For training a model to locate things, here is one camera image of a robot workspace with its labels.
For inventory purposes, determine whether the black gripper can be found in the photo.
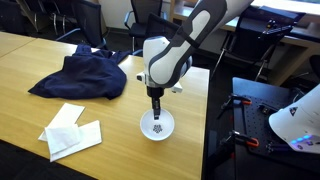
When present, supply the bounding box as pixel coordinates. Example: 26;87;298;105
146;85;165;121

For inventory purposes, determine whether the black clamp with orange handle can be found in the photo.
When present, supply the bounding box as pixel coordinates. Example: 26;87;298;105
219;130;261;152
216;93;253;120

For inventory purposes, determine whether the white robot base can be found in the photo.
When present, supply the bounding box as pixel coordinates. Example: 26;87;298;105
268;82;320;155

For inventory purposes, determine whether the black perforated mounting table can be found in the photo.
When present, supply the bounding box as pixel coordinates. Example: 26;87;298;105
231;76;320;180

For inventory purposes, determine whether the black office chair with items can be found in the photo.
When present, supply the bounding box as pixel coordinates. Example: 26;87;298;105
211;5;307;83

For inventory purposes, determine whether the wide white paper towel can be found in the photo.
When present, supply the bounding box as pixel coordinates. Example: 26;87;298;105
49;119;103;163

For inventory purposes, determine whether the black office chair with armrests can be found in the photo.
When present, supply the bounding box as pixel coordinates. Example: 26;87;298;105
123;0;168;52

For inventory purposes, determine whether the long white paper towel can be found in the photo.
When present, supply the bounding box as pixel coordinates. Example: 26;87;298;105
37;102;86;143

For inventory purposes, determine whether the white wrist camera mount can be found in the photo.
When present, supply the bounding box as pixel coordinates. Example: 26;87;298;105
135;71;184;95

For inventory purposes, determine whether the black mesh office chair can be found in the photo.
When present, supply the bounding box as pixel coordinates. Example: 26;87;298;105
54;0;108;50

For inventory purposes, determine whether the navy blue cloth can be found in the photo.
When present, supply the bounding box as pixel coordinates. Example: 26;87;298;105
28;43;133;101

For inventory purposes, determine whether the small folded white towel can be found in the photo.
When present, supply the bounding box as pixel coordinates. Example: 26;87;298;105
44;123;82;155

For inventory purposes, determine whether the white bowl with blue print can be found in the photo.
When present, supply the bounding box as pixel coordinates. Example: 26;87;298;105
139;108;176;142

